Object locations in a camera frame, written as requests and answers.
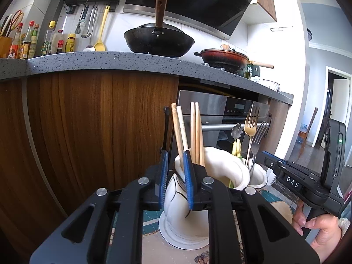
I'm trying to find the white saucer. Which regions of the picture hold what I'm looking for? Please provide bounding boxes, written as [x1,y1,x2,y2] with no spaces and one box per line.
[159,210,210,251]

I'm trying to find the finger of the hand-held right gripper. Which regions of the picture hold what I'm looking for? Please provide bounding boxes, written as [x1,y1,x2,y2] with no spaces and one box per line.
[261,151,306,196]

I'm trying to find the grey speckled countertop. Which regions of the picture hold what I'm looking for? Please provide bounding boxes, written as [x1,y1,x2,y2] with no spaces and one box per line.
[0,51,294,105]

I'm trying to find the wooden base cabinet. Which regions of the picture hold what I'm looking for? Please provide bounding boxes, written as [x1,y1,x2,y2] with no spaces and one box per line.
[0,70,180,251]

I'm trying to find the silver skimmer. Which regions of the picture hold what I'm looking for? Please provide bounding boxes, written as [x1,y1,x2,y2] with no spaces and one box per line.
[81,5,99,38]

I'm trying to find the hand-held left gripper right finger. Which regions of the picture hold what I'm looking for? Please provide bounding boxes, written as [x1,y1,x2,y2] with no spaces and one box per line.
[183,150,321,264]

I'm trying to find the wooden knife block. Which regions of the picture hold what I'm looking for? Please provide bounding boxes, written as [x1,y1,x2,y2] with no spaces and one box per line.
[0,15,13,58]

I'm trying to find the teal patterned mat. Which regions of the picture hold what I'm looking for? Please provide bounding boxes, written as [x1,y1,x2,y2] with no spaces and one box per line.
[108,191,296,264]

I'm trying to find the white kitchen container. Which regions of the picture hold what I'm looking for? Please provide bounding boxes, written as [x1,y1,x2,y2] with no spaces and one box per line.
[251,75,281,91]

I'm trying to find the stainless steel oven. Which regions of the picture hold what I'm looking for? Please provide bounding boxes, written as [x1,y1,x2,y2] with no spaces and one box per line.
[168,89,273,168]

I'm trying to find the person's right hand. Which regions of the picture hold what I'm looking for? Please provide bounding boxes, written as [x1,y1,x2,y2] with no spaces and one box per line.
[291,199,343,256]

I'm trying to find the dark soy sauce bottle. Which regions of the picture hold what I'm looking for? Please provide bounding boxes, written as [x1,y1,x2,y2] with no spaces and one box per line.
[20,20,35,59]

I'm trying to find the yellow plastic utensil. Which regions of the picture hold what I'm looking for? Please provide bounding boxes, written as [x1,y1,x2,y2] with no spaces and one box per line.
[227,139,243,189]

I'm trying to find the silver fork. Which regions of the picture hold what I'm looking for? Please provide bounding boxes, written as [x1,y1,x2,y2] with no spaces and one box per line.
[249,121,270,171]

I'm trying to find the yellow spatula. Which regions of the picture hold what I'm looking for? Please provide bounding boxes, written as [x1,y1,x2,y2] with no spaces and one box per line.
[93,5,110,51]

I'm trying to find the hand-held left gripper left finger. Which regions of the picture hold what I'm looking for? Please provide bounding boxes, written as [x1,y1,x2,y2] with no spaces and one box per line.
[30,150,169,264]

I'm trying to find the red frying pan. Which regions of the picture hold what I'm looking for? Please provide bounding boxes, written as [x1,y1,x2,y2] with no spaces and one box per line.
[194,48,275,76]

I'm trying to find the yellow bottle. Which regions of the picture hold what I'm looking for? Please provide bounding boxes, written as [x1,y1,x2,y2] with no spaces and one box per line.
[65,34,77,53]

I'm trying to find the clear bottle with red cap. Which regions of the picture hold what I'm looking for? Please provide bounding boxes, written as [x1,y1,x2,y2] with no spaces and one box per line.
[51,30,66,54]

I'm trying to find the white vase with black lines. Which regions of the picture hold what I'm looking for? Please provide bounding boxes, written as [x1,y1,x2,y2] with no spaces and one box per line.
[163,146,251,238]

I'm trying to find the yellow-cap oil bottle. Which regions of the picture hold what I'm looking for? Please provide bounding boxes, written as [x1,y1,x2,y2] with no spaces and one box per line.
[41,20,56,56]

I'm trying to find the orange-handled scissors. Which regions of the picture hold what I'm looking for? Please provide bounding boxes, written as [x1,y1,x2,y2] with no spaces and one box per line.
[8,9,25,37]

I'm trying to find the black range hood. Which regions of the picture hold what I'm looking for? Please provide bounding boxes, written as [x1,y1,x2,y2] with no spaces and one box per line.
[123,0,260,40]

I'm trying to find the person's right forearm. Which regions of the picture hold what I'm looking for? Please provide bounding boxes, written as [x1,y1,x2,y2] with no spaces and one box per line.
[338,216,350,240]

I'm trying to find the green-label sauce bottle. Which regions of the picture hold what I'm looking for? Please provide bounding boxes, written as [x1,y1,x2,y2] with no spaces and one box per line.
[27,24,39,59]

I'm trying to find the black wok with wooden handle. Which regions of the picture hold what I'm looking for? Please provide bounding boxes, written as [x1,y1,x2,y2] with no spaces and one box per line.
[124,0,195,58]

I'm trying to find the grey-handled whisk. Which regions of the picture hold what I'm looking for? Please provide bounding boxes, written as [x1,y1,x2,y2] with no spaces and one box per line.
[75,5,89,35]

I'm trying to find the white utensil cup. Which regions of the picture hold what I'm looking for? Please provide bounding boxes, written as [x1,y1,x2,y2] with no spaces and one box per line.
[242,162,268,190]

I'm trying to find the wooden chair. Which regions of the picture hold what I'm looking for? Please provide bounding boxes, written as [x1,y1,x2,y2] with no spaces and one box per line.
[298,107,319,146]

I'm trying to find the gas stove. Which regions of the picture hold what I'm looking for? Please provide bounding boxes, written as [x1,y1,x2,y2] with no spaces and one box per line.
[146,51,248,75]

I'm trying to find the gold fork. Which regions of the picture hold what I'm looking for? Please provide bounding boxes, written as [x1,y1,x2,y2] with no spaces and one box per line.
[243,106,260,168]

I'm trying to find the narrow wooden cabinet panel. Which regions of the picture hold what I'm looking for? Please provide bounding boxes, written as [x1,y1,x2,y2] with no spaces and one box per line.
[264,99,292,185]

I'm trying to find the red-label sauce bottle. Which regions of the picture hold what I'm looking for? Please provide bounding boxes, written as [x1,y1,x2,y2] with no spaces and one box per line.
[9,23,24,59]

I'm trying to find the silver flower-shaped utensil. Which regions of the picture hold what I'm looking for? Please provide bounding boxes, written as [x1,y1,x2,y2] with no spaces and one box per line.
[231,124,244,141]

